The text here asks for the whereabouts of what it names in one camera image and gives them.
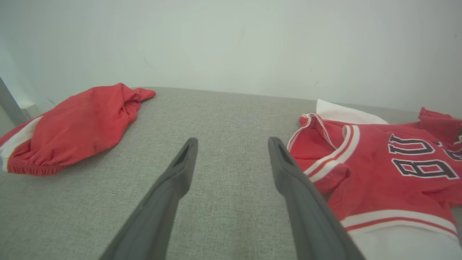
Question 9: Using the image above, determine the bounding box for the red shorts white side stripe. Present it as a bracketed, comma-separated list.
[0, 83, 157, 177]

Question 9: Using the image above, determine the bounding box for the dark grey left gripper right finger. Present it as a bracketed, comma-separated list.
[268, 137, 365, 260]

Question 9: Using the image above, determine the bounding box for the red basketball jersey white trim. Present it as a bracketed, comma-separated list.
[287, 99, 462, 260]

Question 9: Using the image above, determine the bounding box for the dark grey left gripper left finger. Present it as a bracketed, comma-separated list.
[99, 138, 199, 260]

